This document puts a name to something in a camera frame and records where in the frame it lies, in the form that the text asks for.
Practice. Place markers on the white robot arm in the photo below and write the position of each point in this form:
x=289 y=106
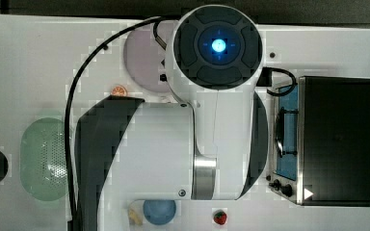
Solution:
x=209 y=143

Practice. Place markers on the lilac round plate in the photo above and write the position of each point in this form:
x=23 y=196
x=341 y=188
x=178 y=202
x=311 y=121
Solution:
x=143 y=58

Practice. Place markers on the small red strawberry toy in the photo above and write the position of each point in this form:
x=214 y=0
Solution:
x=220 y=217

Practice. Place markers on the peeled banana toy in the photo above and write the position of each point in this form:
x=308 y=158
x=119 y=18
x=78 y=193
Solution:
x=135 y=217

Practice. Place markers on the silver toaster oven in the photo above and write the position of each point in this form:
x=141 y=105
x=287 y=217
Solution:
x=321 y=142

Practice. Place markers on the blue cup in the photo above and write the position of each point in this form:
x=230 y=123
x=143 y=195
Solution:
x=159 y=212

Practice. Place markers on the green perforated strainer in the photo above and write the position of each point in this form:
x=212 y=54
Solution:
x=43 y=172

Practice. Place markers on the orange slice toy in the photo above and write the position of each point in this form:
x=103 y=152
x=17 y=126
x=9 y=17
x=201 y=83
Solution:
x=119 y=91

